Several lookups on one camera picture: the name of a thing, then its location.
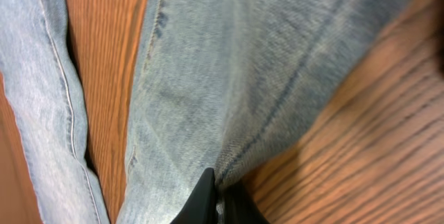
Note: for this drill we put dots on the blue denim jeans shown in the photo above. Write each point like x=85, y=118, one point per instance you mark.
x=222, y=84

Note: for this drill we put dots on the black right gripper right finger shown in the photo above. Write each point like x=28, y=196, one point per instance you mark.
x=239, y=207

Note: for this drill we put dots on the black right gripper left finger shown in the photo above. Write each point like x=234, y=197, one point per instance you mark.
x=200, y=207

